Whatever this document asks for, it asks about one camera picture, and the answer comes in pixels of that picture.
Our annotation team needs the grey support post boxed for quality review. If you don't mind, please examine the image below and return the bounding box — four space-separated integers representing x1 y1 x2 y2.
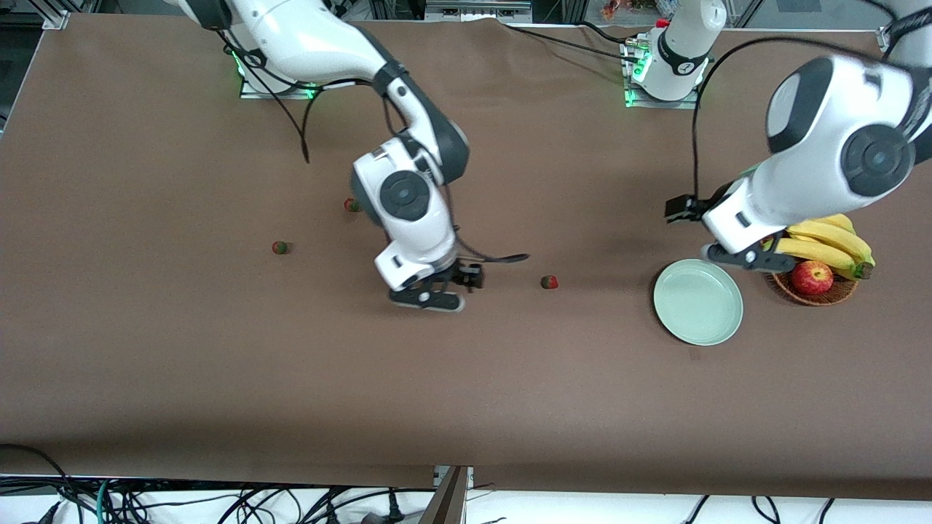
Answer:
419 466 473 524

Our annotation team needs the aluminium corner profile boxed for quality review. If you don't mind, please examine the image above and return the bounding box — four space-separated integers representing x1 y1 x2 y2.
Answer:
40 0 74 31

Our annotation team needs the light green round plate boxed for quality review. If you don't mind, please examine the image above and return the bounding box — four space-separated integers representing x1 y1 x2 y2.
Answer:
653 259 744 346

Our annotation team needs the black floor cable loop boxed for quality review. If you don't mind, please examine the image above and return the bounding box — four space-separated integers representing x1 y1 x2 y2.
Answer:
0 442 82 524

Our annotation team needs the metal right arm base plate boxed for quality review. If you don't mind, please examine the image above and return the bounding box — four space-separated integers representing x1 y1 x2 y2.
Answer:
239 51 321 100

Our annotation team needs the brown wicker basket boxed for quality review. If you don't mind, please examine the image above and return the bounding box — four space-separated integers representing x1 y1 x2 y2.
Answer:
763 240 860 307

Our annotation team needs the aluminium frame rail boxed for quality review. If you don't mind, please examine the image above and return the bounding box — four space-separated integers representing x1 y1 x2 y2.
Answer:
424 0 534 23

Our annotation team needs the black base supply cable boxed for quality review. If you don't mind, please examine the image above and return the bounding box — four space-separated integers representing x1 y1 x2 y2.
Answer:
579 20 638 44
502 24 636 65

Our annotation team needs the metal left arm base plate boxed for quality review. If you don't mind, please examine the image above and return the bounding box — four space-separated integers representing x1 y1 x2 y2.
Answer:
621 36 703 110

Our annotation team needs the yellow banana bunch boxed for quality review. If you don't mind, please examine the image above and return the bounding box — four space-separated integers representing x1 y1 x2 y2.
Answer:
761 213 876 282

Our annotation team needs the brown table cover sheet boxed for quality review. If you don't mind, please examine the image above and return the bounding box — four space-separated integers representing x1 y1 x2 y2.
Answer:
0 13 932 500

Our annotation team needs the red yellow apple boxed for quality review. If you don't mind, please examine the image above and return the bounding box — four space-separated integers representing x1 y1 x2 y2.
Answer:
791 261 834 295

